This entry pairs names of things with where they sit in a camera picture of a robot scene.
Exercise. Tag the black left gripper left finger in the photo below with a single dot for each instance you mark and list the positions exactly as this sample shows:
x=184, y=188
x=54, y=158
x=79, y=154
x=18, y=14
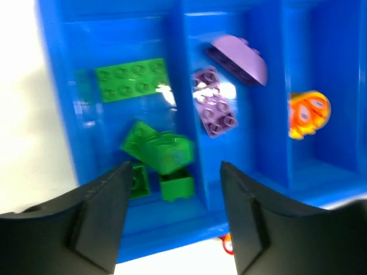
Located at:
x=78, y=232

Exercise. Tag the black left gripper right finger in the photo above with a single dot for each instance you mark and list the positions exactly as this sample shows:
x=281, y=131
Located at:
x=274, y=234

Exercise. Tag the red lego with pink cloud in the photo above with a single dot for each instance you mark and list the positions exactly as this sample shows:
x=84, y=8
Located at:
x=226, y=243

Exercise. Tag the green square lego brick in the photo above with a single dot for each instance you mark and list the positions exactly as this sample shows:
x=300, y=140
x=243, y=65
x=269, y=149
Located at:
x=140, y=186

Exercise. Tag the small green lego brick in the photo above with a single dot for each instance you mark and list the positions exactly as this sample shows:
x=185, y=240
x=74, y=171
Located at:
x=179, y=184

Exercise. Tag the green lego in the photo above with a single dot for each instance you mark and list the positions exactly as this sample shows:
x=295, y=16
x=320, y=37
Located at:
x=165, y=152

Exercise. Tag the purple rectangular lego brick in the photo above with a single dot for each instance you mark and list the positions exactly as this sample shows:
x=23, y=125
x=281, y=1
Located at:
x=214, y=110

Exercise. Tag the green rectangular lego brick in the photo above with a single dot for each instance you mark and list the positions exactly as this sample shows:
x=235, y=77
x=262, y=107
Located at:
x=133, y=79

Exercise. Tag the purple arched lego piece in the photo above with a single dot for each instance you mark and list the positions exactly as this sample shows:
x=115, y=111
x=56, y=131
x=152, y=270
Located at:
x=236, y=56

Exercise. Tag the blue divided plastic bin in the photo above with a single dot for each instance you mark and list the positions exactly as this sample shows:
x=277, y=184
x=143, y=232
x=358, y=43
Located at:
x=277, y=88

